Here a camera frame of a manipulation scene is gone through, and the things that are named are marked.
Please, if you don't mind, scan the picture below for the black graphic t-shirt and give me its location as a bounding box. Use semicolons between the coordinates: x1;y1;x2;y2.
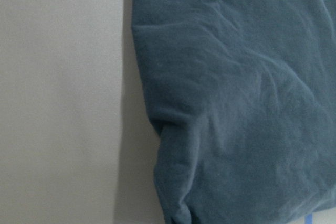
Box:
132;0;335;223

